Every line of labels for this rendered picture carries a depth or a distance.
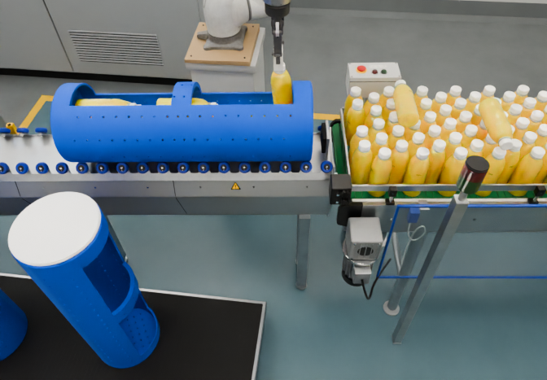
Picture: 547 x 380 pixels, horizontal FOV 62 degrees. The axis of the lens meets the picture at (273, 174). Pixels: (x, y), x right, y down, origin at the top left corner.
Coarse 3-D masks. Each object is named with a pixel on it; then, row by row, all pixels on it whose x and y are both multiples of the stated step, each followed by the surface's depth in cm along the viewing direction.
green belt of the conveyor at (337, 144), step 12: (336, 132) 188; (336, 144) 183; (336, 156) 180; (336, 168) 176; (360, 192) 166; (432, 192) 165; (456, 192) 165; (492, 192) 164; (504, 192) 164; (528, 192) 164
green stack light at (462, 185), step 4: (460, 176) 130; (460, 180) 130; (464, 180) 129; (456, 184) 133; (460, 184) 131; (464, 184) 129; (468, 184) 128; (472, 184) 128; (476, 184) 128; (480, 184) 129; (460, 188) 131; (464, 188) 130; (468, 188) 130; (472, 188) 129; (476, 188) 129; (464, 192) 131; (468, 192) 131; (472, 192) 130; (476, 192) 131
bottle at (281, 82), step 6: (276, 72) 152; (282, 72) 152; (276, 78) 153; (282, 78) 153; (288, 78) 154; (276, 84) 154; (282, 84) 154; (288, 84) 155; (276, 90) 156; (282, 90) 156; (288, 90) 157; (276, 96) 158; (282, 96) 158; (288, 96) 159; (276, 102) 161; (282, 102) 160; (288, 102) 160
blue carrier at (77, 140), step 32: (64, 96) 154; (96, 96) 173; (128, 96) 173; (160, 96) 173; (192, 96) 173; (224, 96) 172; (256, 96) 172; (64, 128) 152; (96, 128) 151; (128, 128) 151; (160, 128) 151; (192, 128) 151; (224, 128) 150; (256, 128) 150; (288, 128) 150; (96, 160) 162; (128, 160) 162; (160, 160) 162; (192, 160) 162; (224, 160) 161; (256, 160) 161; (288, 160) 161
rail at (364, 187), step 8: (368, 184) 158; (376, 184) 158; (384, 184) 158; (392, 184) 158; (400, 184) 158; (408, 184) 158; (416, 184) 157; (424, 184) 157; (432, 184) 157; (440, 184) 157; (448, 184) 157; (488, 184) 157; (496, 184) 157; (504, 184) 157; (512, 184) 156; (520, 184) 156; (528, 184) 156; (536, 184) 156; (544, 184) 156
